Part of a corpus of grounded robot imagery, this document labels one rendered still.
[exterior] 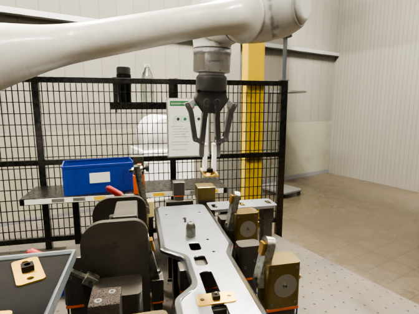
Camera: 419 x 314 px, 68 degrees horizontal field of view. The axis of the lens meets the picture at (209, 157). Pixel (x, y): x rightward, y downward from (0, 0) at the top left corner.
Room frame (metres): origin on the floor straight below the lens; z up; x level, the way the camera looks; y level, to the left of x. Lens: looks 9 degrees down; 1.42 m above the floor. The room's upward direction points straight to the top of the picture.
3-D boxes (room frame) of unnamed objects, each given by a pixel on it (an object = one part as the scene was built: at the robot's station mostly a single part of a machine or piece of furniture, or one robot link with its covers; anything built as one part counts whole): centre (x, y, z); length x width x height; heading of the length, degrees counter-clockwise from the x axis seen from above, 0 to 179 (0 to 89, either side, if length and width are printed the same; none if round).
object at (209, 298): (0.62, -0.01, 1.01); 0.08 x 0.04 x 0.01; 102
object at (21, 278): (0.45, 0.28, 1.17); 0.08 x 0.04 x 0.01; 37
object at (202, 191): (1.37, 0.02, 0.88); 0.08 x 0.08 x 0.36; 13
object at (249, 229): (1.06, -0.14, 0.87); 0.12 x 0.07 x 0.35; 103
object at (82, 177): (1.42, 0.52, 1.09); 0.30 x 0.17 x 0.13; 112
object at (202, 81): (0.77, 0.00, 1.44); 0.08 x 0.07 x 0.09; 99
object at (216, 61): (0.77, -0.01, 1.52); 0.09 x 0.09 x 0.06
